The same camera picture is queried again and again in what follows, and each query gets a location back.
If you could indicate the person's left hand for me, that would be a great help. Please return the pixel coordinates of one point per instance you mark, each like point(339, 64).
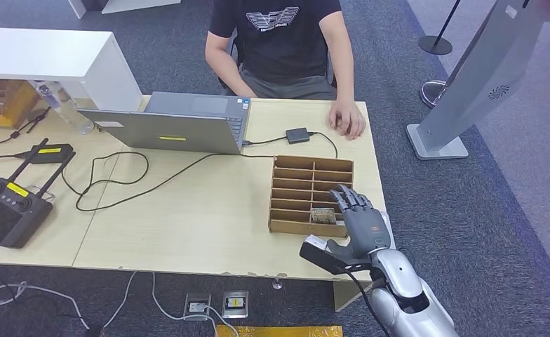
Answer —
point(349, 121)

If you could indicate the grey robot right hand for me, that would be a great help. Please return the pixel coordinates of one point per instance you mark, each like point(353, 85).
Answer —
point(365, 228)

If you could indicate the hotel room key card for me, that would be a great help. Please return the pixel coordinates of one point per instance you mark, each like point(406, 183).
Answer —
point(322, 216)

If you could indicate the wooden card organizer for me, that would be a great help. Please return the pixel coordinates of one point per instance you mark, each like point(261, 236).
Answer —
point(293, 228)

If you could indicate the person's right forearm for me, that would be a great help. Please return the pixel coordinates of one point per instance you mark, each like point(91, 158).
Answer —
point(226, 65)

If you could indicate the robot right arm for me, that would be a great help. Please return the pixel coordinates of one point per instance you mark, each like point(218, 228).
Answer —
point(405, 297)

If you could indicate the person's left forearm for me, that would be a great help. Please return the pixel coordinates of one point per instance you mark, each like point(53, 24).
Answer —
point(342, 69)

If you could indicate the grey card reader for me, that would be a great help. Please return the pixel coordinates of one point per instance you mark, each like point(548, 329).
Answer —
point(390, 228)

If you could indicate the person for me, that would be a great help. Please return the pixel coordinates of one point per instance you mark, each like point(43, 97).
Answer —
point(279, 46)

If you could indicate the black USB hub box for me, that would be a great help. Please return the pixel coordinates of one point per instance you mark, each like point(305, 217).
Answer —
point(298, 135)

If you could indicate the wooden desk leg panel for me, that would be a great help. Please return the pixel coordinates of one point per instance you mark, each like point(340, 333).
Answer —
point(347, 295)

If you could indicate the chrome stanchion base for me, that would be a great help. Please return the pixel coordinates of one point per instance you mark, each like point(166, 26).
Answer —
point(429, 94)

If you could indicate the silver desk foot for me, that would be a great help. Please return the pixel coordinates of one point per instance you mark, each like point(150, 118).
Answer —
point(277, 284)

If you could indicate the silver kiosk stand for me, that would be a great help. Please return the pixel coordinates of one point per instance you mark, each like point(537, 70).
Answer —
point(484, 74)

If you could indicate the floor socket with yellow label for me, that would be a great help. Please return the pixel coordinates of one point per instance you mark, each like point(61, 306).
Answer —
point(235, 303)

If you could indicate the grey laptop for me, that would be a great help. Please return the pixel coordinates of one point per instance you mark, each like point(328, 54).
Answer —
point(172, 132)

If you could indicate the floor socket with white plug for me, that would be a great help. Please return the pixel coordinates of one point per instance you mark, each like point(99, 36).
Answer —
point(197, 306)

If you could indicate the white cabinet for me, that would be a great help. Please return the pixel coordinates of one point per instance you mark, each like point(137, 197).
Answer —
point(126, 4)

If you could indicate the clear plastic bottle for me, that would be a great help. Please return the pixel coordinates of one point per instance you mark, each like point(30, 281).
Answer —
point(68, 109)

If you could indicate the black adapter with yellow label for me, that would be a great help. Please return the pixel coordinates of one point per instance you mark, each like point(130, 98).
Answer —
point(49, 152)

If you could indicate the white shelf box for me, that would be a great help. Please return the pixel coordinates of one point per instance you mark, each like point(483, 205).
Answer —
point(47, 51)

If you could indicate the yellow wooden organizer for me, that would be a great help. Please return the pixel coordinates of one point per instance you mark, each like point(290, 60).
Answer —
point(21, 102)

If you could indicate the black remote controller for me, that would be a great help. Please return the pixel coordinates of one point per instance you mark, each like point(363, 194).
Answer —
point(5, 218)

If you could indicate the black wrist camera with pale box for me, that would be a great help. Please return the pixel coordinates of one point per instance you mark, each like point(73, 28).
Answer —
point(321, 258)

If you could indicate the black stanchion post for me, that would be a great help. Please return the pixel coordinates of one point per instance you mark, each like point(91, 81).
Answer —
point(435, 45)

